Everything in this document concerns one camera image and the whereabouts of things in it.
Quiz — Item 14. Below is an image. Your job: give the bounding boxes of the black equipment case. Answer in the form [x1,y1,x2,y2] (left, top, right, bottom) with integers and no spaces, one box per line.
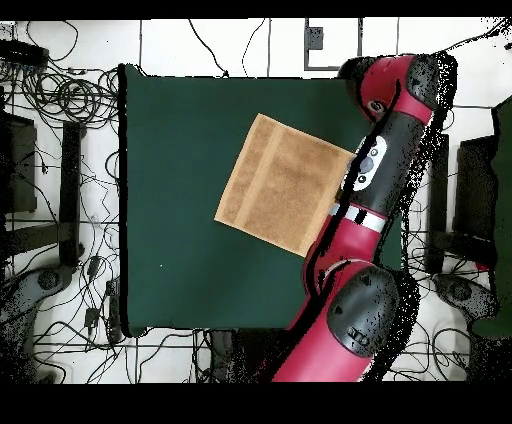
[455,135,499,241]
[0,113,38,214]

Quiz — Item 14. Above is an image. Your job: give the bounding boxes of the black power strip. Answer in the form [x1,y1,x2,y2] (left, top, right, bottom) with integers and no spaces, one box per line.
[0,38,50,68]

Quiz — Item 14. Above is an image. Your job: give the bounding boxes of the grey square floor frame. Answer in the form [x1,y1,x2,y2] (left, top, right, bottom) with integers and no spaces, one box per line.
[303,17,364,72]

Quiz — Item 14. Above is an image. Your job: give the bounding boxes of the coiled black cables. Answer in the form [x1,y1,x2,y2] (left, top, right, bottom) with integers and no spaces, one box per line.
[21,65,121,131]

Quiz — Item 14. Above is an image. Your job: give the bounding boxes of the small grey box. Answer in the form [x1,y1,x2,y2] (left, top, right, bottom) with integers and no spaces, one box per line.
[306,26,324,51]

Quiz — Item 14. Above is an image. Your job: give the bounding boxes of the dark green table cloth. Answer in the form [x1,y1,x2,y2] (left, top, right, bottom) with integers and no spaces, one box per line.
[118,63,413,338]

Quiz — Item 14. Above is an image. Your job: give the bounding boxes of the green covered side table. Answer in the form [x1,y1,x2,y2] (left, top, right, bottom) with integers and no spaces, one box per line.
[471,95,512,339]

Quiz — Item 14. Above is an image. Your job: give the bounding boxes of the tan terry towel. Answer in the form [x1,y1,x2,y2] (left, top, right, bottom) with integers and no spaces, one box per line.
[214,113,356,258]

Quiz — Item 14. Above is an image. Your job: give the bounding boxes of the grey wheeled stand base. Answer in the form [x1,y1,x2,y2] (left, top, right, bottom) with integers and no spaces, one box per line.
[433,272,499,323]
[0,264,77,333]

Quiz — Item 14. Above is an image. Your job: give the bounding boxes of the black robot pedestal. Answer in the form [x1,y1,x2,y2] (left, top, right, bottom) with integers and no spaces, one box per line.
[207,328,289,383]

